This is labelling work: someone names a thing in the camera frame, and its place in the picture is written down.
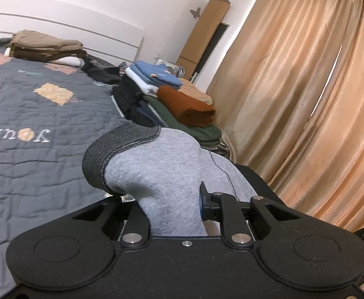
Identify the white folded garment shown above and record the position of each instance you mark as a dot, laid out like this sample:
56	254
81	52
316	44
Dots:
68	61

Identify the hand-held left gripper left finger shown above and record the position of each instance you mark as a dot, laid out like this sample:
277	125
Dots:
133	224

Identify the pile of black clothes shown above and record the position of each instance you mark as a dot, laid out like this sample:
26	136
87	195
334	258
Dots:
102	74

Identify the stack of folded clothes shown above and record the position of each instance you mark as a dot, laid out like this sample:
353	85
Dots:
169	106

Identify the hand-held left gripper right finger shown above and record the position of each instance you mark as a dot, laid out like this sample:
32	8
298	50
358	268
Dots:
208	208

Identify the dark framed panel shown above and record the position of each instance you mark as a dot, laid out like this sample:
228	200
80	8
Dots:
213	49

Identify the beige curtain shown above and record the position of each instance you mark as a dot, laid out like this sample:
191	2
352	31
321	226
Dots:
294	84

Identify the grey sweatshirt with black trim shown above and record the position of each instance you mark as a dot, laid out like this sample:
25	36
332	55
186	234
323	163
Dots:
157	168

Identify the dark brown folded garment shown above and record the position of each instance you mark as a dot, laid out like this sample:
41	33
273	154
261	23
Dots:
38	54

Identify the dark grey printed quilt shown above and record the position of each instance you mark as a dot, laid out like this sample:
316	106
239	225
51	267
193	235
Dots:
45	115

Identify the butterfly wall decal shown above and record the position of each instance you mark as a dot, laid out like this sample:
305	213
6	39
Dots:
195	12

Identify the white bed headboard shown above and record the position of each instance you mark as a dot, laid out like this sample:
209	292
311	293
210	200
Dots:
76	28

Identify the khaki folded pants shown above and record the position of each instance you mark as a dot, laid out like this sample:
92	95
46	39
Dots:
42	40

